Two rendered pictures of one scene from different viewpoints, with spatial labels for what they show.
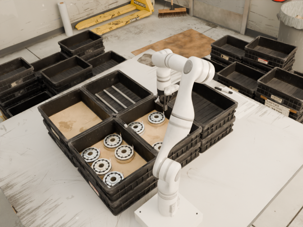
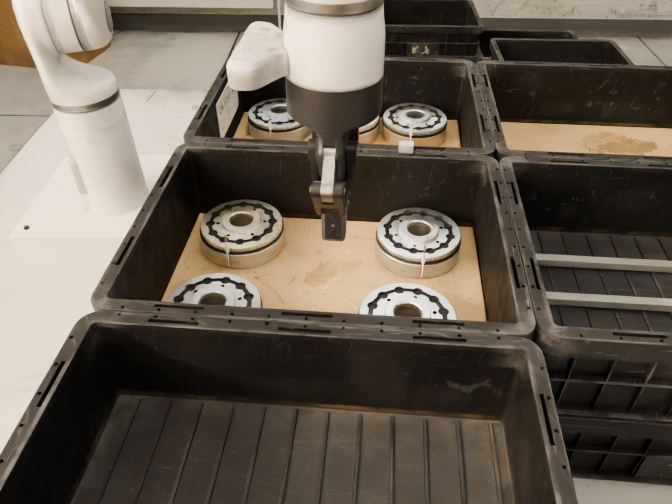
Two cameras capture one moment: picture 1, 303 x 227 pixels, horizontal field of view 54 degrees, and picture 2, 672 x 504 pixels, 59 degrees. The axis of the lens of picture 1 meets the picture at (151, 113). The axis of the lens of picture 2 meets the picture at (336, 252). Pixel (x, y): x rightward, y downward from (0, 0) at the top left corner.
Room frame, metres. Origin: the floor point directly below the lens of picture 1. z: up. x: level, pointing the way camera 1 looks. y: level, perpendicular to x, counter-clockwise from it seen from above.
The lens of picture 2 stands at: (1.53, -0.40, 1.31)
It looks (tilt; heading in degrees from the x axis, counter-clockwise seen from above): 40 degrees down; 131
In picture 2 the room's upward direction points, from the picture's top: straight up
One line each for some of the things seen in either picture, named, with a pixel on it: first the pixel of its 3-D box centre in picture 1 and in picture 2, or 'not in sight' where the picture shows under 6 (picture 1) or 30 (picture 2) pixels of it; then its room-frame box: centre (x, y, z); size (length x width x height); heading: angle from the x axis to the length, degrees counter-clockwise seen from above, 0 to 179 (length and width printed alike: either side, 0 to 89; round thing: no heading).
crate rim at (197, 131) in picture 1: (157, 123); (323, 228); (1.19, -0.03, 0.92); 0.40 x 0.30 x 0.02; 36
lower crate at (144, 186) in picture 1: (116, 170); not in sight; (1.01, 0.21, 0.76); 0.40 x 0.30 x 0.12; 36
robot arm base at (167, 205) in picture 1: (167, 197); (103, 151); (0.76, -0.04, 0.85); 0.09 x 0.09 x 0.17; 51
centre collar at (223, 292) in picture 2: not in sight; (212, 303); (1.14, -0.15, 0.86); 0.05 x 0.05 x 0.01
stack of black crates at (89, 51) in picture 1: (84, 57); not in sight; (2.93, 0.70, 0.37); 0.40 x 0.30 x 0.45; 129
